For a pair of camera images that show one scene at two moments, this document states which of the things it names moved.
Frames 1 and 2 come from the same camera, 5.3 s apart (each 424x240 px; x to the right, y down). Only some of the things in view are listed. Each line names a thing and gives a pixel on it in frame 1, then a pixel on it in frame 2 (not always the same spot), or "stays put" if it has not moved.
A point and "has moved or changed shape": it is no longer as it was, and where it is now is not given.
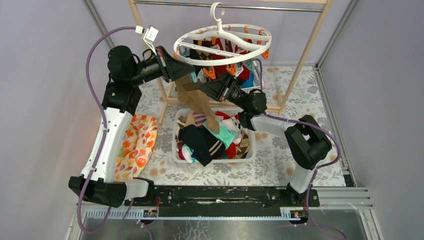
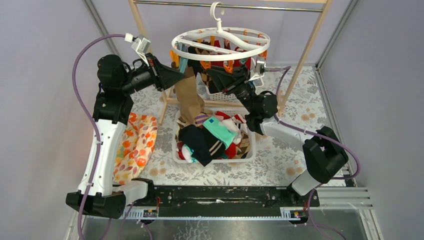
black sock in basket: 206,146 stays put
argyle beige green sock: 244,147 stays put
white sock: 232,124 stays put
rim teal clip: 194,77 has moved or changed shape
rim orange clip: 210,73 has moved or changed shape
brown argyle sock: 196,54 to 204,73
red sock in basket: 230,149 stays put
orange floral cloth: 137,147 stays put
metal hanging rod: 230,6 stays put
